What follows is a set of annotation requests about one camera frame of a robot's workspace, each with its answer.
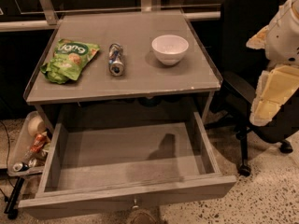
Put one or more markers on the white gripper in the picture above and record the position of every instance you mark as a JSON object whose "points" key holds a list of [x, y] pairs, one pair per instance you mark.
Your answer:
{"points": [[282, 40]]}

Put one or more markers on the grey top drawer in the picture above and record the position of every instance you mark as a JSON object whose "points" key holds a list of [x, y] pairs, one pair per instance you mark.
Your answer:
{"points": [[148, 162]]}

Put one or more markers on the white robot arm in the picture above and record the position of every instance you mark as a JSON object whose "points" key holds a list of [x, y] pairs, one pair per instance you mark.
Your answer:
{"points": [[280, 38]]}

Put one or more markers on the grey cabinet with tray top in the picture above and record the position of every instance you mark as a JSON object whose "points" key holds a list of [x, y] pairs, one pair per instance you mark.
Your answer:
{"points": [[144, 75]]}

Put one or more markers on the black office chair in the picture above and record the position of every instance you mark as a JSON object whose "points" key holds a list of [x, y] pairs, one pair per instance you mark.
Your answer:
{"points": [[240, 68]]}

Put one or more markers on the white bowl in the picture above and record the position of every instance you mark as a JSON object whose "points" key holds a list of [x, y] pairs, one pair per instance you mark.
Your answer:
{"points": [[169, 49]]}

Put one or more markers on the crushed silver can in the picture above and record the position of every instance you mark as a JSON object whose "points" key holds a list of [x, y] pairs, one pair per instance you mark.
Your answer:
{"points": [[115, 64]]}

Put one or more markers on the green snack bag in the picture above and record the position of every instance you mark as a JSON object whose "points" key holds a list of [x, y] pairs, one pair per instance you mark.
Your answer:
{"points": [[69, 59]]}

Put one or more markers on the red soda can in bin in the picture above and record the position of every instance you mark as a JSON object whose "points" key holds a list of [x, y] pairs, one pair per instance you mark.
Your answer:
{"points": [[38, 143]]}

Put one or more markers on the beige round object in bin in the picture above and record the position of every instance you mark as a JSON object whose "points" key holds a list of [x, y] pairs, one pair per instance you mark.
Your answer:
{"points": [[36, 125]]}

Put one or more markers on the clear plastic side bin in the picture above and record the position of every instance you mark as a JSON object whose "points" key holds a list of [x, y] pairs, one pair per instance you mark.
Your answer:
{"points": [[21, 151]]}

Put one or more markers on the dark can in bin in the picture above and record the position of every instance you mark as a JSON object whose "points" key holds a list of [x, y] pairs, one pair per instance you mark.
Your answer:
{"points": [[20, 167]]}

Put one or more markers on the black stand leg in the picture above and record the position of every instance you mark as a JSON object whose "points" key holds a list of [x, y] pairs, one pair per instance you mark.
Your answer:
{"points": [[11, 211]]}

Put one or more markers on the metal guard rail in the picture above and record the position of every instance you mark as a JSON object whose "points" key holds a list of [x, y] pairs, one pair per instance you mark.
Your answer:
{"points": [[37, 15]]}

